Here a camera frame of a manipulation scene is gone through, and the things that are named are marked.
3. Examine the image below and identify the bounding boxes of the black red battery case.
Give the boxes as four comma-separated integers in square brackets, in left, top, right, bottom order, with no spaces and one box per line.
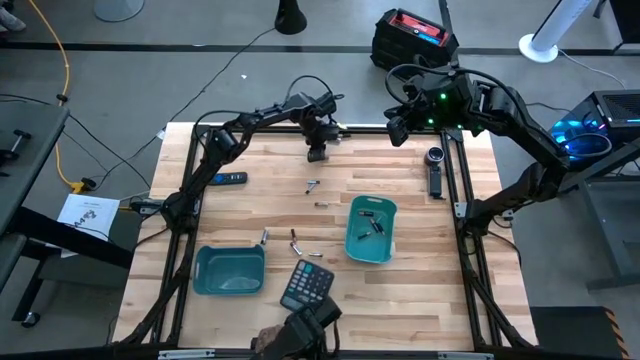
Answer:
[370,7,460,84]

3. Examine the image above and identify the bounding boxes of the yellow extension cable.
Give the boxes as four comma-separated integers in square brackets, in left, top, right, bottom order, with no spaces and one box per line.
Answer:
[27,0,77,191]

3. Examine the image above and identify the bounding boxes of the black clamp handle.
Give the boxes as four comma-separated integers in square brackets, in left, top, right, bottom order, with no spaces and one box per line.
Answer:
[0,128,32,169]

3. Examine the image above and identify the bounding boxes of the yellow plug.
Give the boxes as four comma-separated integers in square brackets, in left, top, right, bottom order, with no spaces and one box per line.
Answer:
[69,177,97,195]

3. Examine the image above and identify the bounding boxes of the grey round stand base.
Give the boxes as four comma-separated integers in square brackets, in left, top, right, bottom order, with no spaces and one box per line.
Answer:
[93,0,146,23]

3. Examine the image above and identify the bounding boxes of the black stand base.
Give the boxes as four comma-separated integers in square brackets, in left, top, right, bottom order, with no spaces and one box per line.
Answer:
[274,0,308,36]

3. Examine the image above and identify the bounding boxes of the grey metal stand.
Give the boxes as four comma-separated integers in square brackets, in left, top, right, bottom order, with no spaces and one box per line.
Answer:
[559,144,640,292]

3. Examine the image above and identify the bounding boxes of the dark grey side table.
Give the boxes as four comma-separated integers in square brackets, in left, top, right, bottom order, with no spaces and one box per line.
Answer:
[0,102,135,329]

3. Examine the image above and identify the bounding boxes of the black aluminium table frame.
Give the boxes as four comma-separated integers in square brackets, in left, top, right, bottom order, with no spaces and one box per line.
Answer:
[112,122,539,360]

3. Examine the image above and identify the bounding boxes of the white paper sheet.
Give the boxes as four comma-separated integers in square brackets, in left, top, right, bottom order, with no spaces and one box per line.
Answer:
[56,193,121,242]

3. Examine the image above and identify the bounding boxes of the teal plastic bin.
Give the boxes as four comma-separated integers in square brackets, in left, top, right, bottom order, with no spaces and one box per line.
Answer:
[192,244,267,297]
[343,194,399,265]

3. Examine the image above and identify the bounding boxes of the black floor cable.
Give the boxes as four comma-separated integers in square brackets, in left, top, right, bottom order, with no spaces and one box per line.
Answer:
[168,27,276,124]

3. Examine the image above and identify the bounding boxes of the black computer with coloured lights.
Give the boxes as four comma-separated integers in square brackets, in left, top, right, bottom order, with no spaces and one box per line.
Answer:
[549,89,640,171]

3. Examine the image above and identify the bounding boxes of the black mat with hazard stripes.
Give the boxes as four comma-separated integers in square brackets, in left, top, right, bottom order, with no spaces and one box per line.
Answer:
[529,305,629,359]

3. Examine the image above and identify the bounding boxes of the silver metal hinge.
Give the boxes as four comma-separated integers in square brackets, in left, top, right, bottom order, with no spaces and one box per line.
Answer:
[438,351,495,360]
[158,349,216,360]

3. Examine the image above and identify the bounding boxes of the black remote control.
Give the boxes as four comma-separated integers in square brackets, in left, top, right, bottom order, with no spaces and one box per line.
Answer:
[207,171,249,187]

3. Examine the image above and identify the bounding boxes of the person's shoe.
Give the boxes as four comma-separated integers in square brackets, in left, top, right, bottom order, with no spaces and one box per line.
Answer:
[0,5,27,34]

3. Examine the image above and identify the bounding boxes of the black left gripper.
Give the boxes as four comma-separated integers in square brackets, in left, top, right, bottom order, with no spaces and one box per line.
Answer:
[298,115,344,164]

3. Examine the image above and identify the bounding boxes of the person's hand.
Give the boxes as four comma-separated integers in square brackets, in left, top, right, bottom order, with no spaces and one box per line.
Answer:
[251,323,284,354]

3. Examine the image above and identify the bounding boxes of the black desk calculator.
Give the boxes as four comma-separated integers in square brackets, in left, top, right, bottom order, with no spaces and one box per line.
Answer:
[279,258,336,314]

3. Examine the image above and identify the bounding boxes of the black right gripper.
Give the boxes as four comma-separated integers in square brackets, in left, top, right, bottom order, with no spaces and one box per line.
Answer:
[384,99,435,148]

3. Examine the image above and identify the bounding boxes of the black flashlight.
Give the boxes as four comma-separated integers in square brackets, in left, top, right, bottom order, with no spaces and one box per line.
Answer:
[423,145,446,200]

